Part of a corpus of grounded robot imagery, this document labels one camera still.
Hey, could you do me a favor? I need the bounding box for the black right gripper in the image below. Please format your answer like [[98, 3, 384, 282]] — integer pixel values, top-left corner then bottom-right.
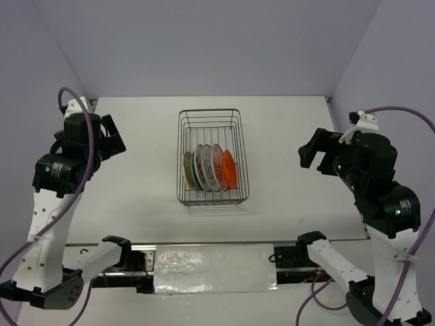
[[297, 124, 364, 189]]

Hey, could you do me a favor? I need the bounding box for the orange plastic plate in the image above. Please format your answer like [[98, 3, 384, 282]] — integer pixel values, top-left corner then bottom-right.
[[222, 150, 237, 189]]

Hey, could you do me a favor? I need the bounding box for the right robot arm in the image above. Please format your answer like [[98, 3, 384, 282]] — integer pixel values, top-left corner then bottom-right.
[[295, 109, 432, 325]]

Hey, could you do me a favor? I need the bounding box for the silver foil covered panel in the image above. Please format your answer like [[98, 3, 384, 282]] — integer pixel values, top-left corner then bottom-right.
[[154, 244, 278, 294]]

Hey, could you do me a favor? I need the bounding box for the grey wire dish rack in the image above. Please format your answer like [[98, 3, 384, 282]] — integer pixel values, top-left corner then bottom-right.
[[176, 109, 249, 208]]

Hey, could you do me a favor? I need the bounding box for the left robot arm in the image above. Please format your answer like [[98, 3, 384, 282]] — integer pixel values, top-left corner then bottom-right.
[[1, 97, 133, 310]]

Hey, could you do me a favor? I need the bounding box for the blue floral plate dark rim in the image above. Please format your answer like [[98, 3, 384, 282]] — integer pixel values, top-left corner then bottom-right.
[[193, 144, 211, 192]]

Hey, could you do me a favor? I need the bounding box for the white plate red line pattern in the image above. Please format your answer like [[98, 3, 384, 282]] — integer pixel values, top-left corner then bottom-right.
[[201, 144, 220, 192]]

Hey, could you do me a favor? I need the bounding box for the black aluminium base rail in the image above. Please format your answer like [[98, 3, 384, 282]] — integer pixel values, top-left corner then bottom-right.
[[93, 242, 322, 295]]

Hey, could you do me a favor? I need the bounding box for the white plate orange sunburst pattern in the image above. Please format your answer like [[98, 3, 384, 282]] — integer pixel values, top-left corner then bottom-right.
[[211, 144, 229, 192]]

